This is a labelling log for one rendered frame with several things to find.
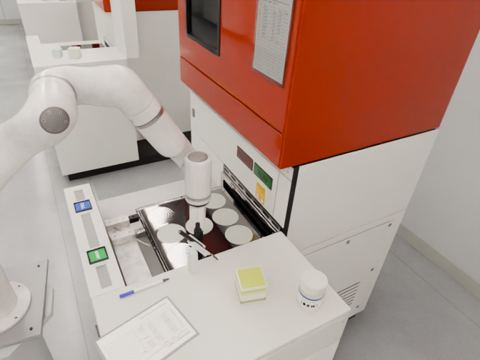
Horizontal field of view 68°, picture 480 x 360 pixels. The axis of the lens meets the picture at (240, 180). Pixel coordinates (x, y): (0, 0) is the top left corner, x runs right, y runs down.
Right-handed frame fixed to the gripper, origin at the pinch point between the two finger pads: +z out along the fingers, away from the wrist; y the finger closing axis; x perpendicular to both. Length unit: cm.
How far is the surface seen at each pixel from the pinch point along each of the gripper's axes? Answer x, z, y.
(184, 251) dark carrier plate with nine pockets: -4.4, 2.1, 6.7
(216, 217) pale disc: 6.4, 2.0, -11.0
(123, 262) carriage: -24.4, 4.0, 9.8
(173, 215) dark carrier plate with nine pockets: -9.9, 2.1, -12.1
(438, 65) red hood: 77, -56, -21
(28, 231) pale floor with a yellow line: -122, 92, -98
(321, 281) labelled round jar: 33.6, -14.0, 32.5
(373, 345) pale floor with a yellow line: 93, 92, -11
